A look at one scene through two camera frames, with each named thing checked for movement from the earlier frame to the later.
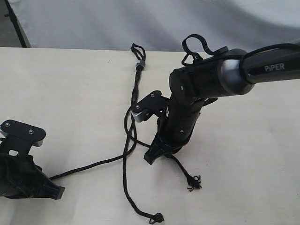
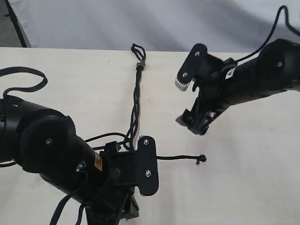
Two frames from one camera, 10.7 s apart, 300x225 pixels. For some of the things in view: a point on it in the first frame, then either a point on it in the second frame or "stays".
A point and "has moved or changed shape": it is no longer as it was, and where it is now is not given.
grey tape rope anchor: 141,63 stays
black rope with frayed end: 193,183 to 131,138
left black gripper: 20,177 to 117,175
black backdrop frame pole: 17,28 stays
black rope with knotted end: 139,56 has moved or changed shape
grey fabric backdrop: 159,26 stays
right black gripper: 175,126 to 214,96
